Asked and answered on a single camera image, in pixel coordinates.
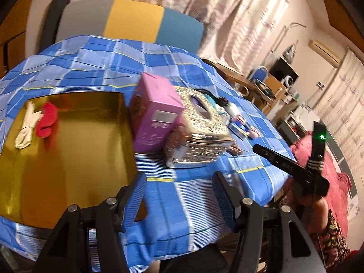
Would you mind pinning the white patterned curtain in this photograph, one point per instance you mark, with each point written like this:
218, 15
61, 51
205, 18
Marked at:
347, 96

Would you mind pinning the grey yellow blue chair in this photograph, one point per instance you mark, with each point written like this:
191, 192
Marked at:
133, 20

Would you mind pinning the cream sock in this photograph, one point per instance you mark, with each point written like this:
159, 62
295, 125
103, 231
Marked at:
25, 130

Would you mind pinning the blue checked tablecloth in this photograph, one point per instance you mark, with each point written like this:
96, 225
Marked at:
199, 182

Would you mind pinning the blue folding chair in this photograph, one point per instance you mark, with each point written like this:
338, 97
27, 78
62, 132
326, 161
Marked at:
259, 74

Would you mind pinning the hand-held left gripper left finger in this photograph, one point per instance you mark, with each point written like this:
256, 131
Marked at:
138, 197

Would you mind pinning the black monitor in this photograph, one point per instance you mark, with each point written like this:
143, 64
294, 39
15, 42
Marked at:
284, 68

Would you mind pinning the red sock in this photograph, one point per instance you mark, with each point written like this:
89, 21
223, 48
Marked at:
47, 119

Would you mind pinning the blue flat packet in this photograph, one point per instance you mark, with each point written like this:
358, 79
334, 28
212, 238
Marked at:
238, 130

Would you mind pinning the red blanket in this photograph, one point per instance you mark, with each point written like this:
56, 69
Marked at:
338, 170

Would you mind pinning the person's right forearm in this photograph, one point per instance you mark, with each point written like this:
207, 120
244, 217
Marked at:
314, 214

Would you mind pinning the black fuzzy toy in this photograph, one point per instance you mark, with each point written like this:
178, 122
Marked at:
222, 101

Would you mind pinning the wooden wardrobe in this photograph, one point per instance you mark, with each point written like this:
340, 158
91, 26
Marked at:
14, 20

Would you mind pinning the air conditioner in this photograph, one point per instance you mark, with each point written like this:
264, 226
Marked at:
324, 49

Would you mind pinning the beige patterned curtain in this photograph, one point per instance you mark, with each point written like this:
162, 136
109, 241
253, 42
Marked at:
227, 11

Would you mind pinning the blue plush toy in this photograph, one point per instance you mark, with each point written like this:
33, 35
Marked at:
212, 102

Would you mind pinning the golden tin box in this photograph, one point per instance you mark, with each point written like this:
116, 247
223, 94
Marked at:
71, 153

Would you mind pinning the pink soft toy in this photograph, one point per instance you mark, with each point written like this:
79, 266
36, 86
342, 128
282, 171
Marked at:
254, 132

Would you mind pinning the person's floral clothing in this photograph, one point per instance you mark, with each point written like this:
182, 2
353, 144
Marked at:
332, 240

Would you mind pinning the gold patterned tissue box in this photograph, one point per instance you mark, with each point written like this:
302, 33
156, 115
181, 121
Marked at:
199, 145

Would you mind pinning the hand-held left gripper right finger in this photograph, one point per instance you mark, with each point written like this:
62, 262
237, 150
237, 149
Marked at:
224, 202

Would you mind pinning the pink carton box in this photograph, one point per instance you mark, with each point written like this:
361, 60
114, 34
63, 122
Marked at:
155, 119

